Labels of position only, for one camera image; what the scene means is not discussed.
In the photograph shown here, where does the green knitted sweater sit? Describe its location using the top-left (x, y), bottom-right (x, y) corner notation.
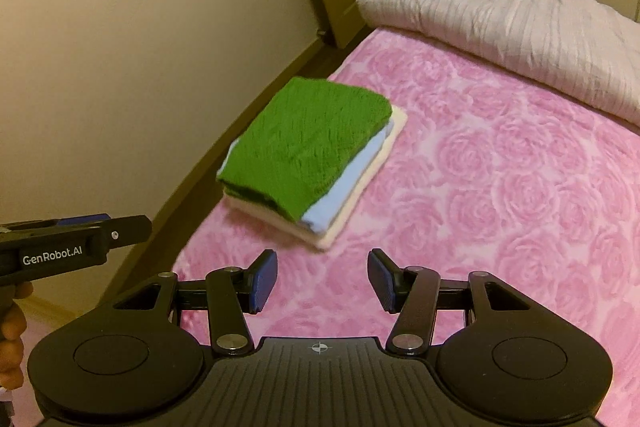
top-left (217, 77), bottom-right (392, 221)

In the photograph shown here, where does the person's left hand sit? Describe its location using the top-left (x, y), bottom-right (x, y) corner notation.
top-left (0, 282), bottom-right (34, 391)

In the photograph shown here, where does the cream folded garment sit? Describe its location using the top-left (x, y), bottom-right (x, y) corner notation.
top-left (221, 103), bottom-right (409, 253)

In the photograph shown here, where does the light blue folded garment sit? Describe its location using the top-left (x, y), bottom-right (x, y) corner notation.
top-left (217, 120), bottom-right (396, 235)

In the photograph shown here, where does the pink floral bed blanket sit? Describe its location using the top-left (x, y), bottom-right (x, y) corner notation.
top-left (174, 29), bottom-right (639, 426)

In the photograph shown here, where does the white folded quilt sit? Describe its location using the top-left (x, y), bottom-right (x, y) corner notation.
top-left (357, 0), bottom-right (639, 124)

